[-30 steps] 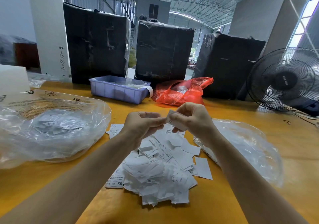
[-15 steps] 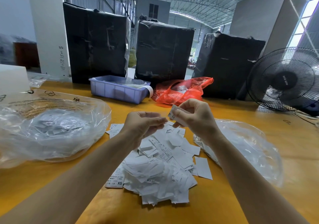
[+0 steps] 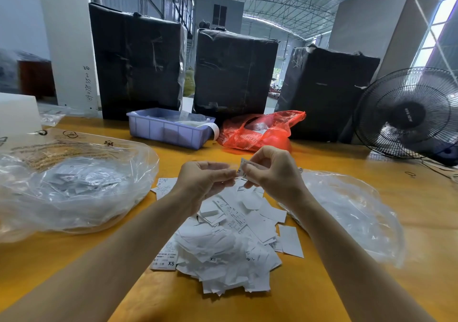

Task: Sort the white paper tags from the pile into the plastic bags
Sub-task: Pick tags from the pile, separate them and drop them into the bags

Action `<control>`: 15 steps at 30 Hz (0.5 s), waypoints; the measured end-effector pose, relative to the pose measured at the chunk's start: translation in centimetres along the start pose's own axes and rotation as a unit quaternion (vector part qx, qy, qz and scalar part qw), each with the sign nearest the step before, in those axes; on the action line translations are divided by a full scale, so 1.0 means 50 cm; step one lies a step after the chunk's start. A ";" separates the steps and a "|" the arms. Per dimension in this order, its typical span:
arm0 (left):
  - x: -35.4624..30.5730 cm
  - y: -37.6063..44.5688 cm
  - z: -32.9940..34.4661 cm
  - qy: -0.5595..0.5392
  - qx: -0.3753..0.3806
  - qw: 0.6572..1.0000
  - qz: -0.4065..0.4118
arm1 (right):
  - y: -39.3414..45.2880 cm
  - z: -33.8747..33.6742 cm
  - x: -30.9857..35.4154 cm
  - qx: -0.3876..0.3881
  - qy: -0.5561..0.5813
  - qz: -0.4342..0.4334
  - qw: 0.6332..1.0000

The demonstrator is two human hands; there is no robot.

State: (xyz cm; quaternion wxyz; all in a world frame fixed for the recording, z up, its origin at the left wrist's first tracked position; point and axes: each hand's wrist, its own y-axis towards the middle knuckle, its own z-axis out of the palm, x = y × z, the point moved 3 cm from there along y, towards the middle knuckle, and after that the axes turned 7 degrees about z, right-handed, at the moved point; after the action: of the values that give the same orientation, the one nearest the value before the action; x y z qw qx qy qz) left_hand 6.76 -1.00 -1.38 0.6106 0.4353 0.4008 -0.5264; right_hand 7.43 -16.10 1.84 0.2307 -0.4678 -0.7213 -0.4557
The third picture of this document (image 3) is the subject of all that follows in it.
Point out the black table fan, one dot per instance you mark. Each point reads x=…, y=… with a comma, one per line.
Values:
x=409, y=113

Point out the person's left hand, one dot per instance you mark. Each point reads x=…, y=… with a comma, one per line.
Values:
x=199, y=182

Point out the person's left forearm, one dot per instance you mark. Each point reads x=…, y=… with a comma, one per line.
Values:
x=89, y=268

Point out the person's right hand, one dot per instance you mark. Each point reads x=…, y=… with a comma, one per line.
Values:
x=275, y=173

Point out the blue plastic bin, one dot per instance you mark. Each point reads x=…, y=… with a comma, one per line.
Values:
x=164, y=128

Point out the red plastic bag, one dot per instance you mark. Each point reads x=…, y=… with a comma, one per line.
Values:
x=262, y=132

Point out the white pillar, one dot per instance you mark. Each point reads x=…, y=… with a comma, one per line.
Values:
x=70, y=42

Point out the grey cabin with window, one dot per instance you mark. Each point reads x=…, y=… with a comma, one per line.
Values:
x=218, y=14

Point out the clear plastic bag black print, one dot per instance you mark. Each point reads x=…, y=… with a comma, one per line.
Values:
x=361, y=214

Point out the brown wooden cabinet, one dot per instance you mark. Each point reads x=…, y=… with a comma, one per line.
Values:
x=36, y=79

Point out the pile of white labels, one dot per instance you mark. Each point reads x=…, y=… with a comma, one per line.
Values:
x=225, y=243

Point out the white paper label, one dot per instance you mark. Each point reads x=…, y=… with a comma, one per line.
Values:
x=242, y=166

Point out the white foam box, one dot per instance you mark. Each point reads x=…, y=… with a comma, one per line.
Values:
x=18, y=116

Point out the large clear bag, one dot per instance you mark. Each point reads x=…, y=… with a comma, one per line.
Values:
x=77, y=186

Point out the large black wrapped bale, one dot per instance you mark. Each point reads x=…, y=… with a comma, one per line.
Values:
x=329, y=92
x=137, y=62
x=235, y=75

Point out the person's right forearm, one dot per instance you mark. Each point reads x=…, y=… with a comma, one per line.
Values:
x=365, y=268

